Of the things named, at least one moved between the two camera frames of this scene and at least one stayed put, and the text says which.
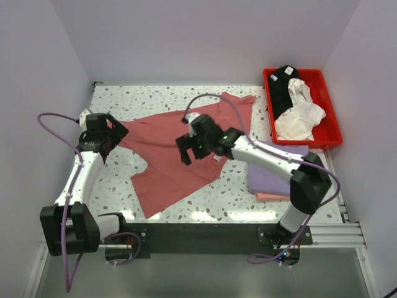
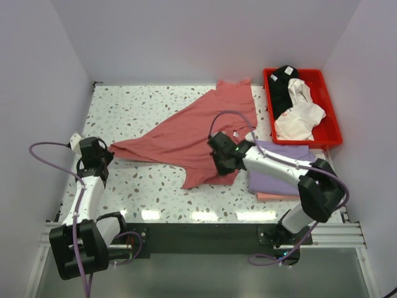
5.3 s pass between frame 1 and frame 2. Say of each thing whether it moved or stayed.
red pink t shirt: moved
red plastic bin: stayed
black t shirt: stayed
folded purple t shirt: stayed
